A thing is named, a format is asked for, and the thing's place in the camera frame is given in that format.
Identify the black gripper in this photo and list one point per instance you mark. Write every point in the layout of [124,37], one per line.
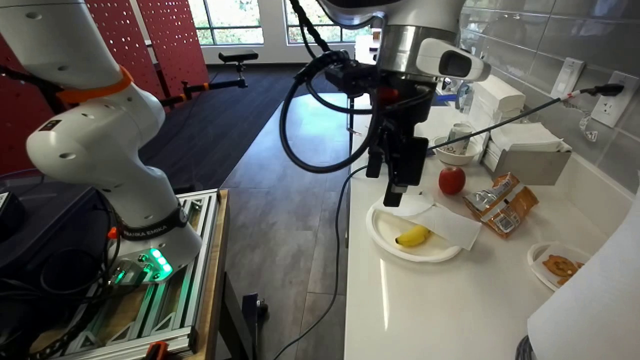
[406,111]

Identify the red apple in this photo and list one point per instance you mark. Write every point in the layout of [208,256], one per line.
[452,181]

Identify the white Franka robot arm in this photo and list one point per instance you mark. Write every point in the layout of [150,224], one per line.
[87,140]

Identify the yellow banana piece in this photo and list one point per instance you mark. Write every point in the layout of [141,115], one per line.
[413,236]

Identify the white folded napkin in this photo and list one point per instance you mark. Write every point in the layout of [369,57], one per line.
[446,227]

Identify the small printed cup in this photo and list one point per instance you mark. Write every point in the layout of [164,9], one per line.
[461,136]

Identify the silver orange snack packet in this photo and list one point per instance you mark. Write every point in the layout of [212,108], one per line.
[491,192]

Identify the black weight bench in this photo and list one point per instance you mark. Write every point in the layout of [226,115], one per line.
[239,57]

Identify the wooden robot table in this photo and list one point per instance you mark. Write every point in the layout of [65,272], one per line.
[217,266]

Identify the white bowl with snacks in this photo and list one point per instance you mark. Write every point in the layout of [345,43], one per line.
[561,266]

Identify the white framed window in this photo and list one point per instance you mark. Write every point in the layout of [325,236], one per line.
[232,20]

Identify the black power plug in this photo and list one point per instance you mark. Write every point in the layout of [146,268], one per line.
[603,88]

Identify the white paper towel roll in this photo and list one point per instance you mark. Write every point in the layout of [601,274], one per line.
[592,313]

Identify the large red pegboard panel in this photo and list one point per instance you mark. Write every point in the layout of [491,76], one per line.
[166,40]

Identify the orange clamp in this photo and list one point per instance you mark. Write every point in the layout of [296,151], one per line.
[156,350]

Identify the narrow red pegboard panel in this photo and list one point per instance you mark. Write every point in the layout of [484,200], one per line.
[17,132]

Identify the black control box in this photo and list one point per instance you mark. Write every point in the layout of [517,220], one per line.
[10,212]

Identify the white wall switch plate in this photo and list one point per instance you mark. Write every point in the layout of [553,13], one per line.
[567,76]

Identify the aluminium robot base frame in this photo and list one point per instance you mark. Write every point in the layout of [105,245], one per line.
[193,266]

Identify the white wall outlet with plug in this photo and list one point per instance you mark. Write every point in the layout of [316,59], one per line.
[611,113]

